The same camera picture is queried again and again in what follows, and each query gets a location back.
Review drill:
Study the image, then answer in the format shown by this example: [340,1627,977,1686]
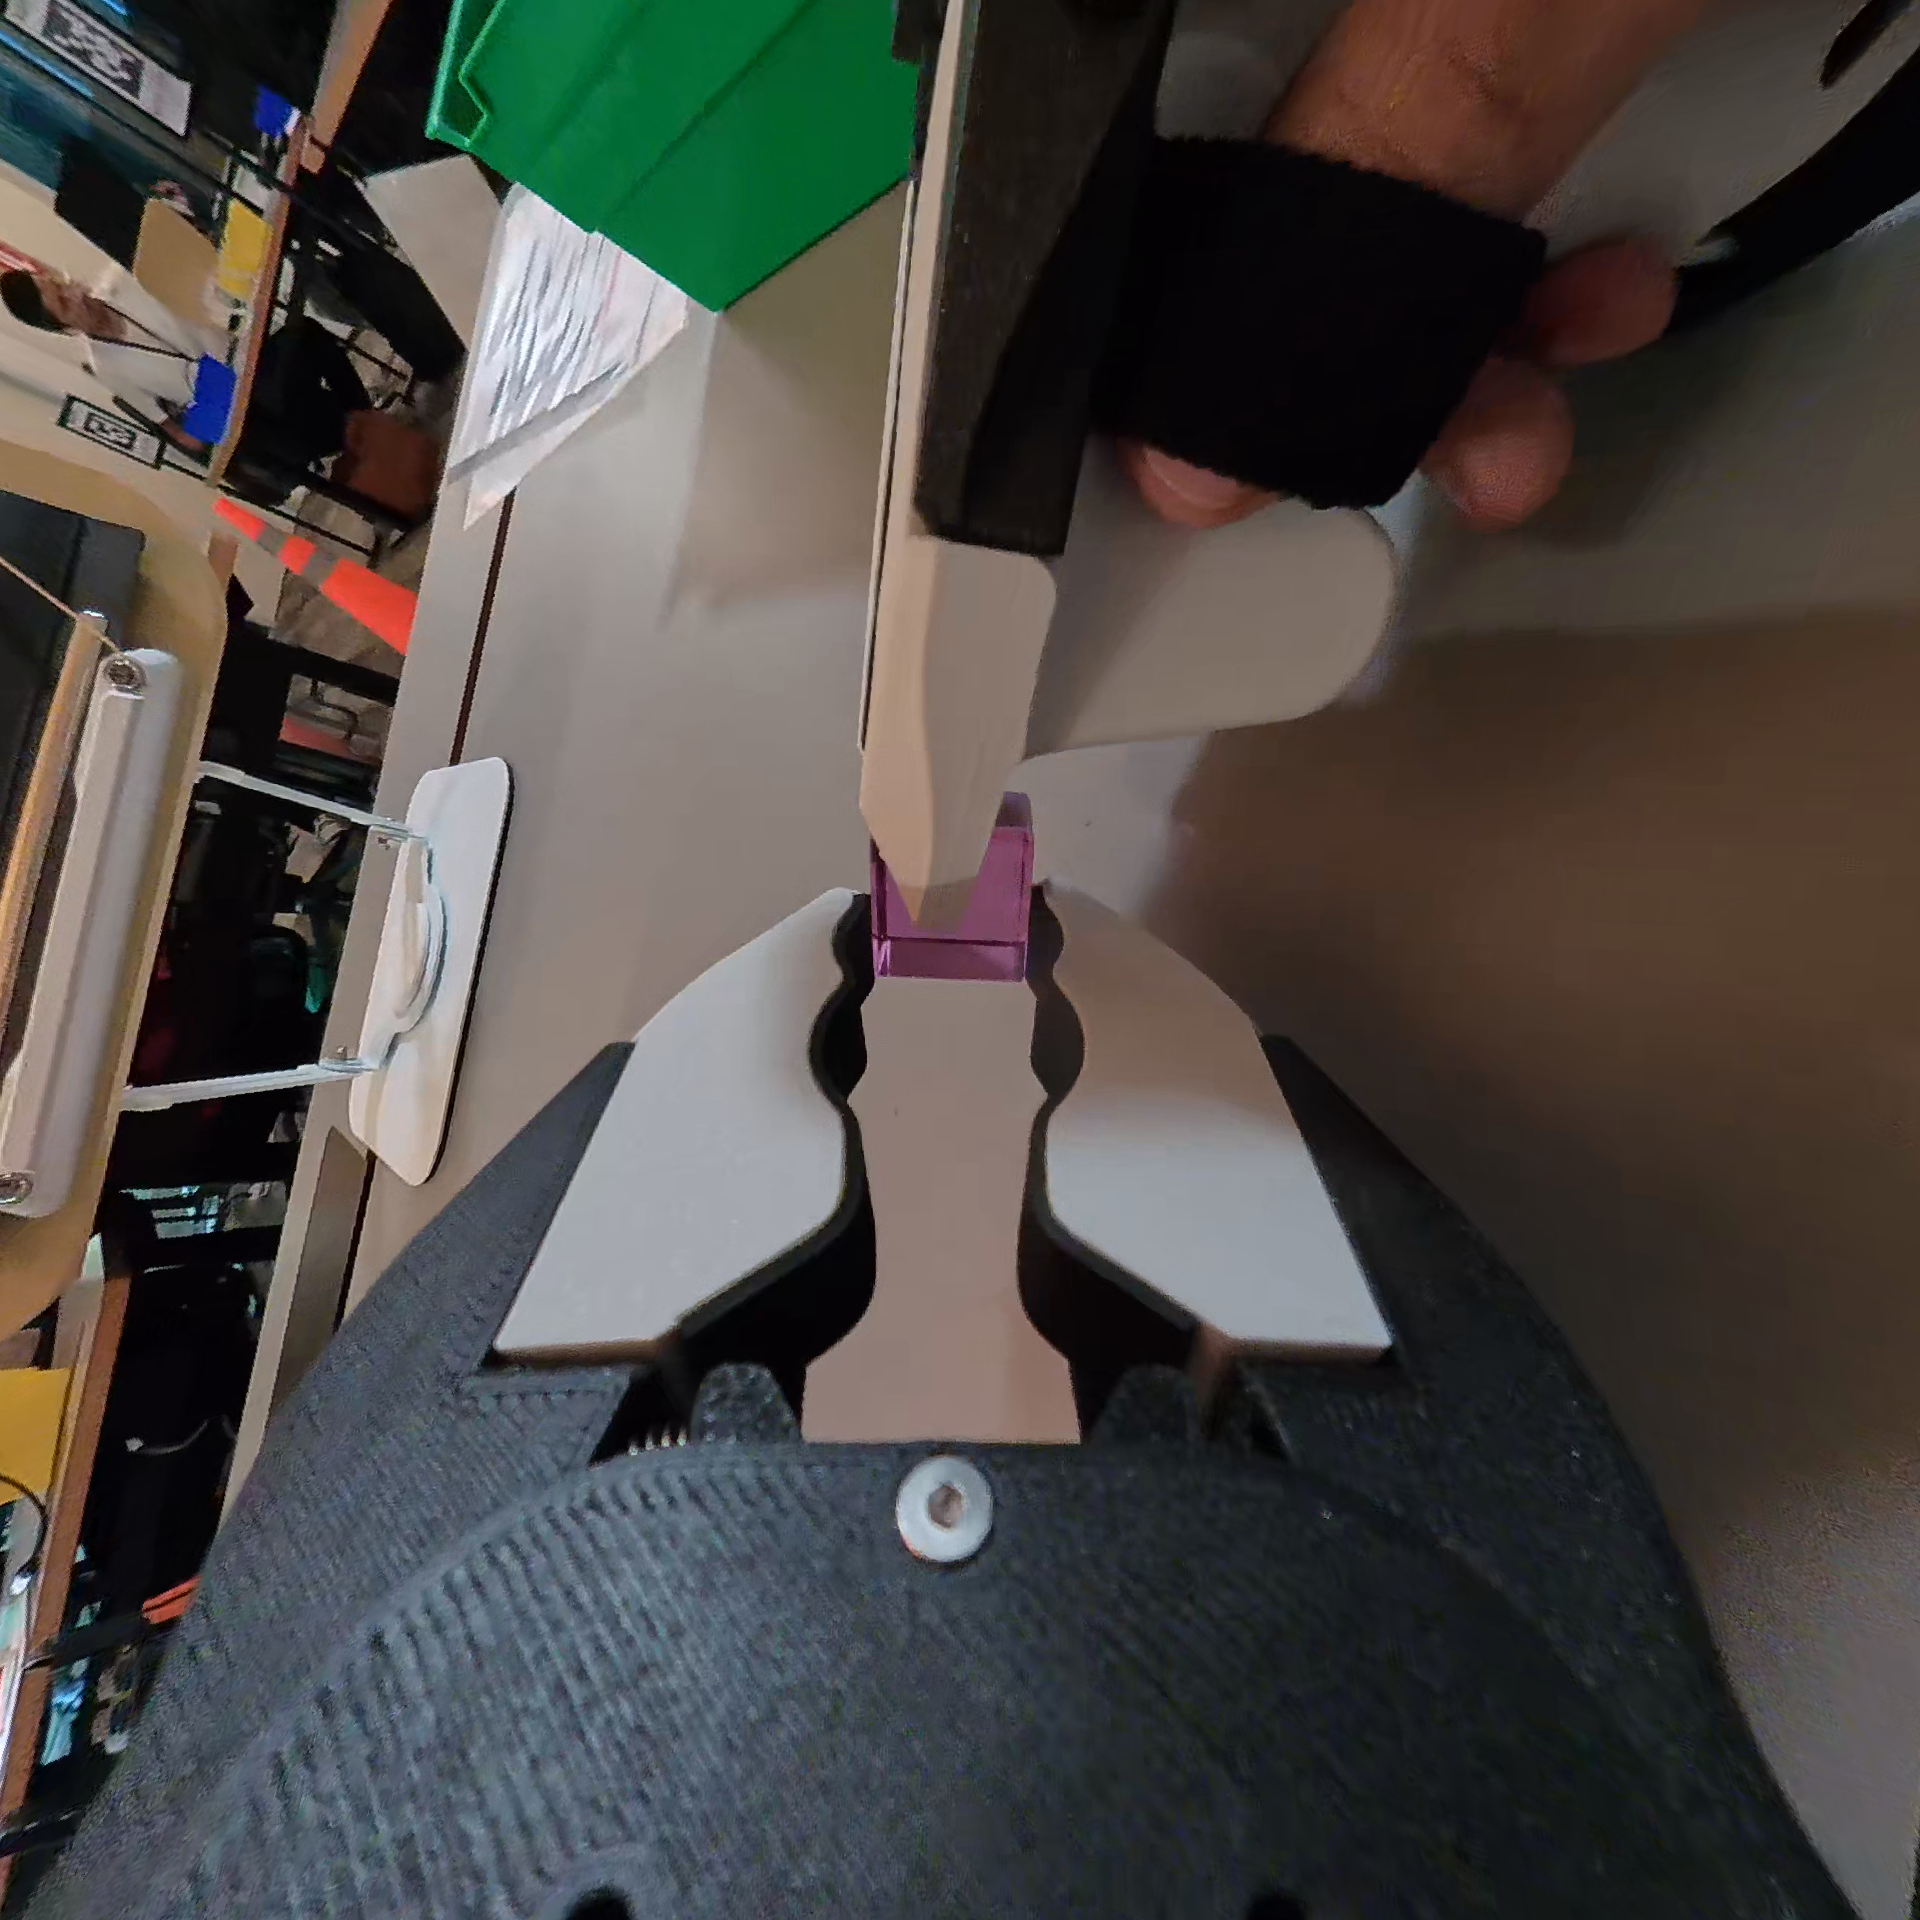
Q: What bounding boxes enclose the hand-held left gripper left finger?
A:
[492,888,875,1370]

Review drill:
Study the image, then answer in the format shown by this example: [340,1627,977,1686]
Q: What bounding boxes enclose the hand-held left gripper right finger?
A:
[1019,885,1396,1379]

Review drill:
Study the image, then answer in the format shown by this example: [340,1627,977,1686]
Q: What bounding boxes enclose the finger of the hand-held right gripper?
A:
[859,0,1063,925]

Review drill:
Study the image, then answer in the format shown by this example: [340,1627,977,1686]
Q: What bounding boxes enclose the transparent purple cube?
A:
[871,790,1038,986]

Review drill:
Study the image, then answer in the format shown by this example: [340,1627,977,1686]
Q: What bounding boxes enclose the person's right hand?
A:
[1125,0,1680,530]

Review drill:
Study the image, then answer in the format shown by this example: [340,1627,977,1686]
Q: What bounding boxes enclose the white stand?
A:
[118,756,513,1192]

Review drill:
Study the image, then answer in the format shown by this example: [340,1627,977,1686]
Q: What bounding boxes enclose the green plastic bin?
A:
[422,0,920,313]

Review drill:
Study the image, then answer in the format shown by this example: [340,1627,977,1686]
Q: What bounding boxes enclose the white paper sheet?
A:
[446,180,695,530]

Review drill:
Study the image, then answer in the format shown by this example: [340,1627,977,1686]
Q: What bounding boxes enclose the white mounting bracket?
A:
[0,645,185,1221]

